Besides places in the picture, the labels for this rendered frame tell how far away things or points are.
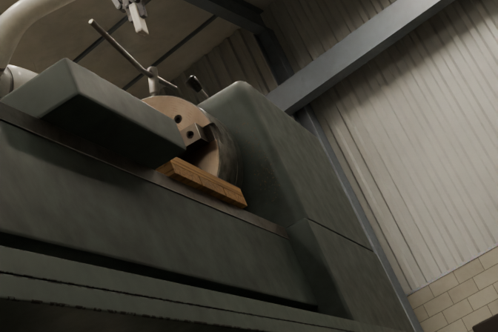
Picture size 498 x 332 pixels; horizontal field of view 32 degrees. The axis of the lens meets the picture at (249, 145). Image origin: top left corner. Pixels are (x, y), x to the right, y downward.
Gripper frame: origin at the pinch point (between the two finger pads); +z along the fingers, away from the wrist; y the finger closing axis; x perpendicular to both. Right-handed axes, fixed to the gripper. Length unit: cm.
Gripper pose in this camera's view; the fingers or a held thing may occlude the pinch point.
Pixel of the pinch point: (138, 19)
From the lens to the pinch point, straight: 185.2
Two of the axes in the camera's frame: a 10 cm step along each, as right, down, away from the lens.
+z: 2.9, 8.9, -3.6
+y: 8.8, -4.0, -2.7
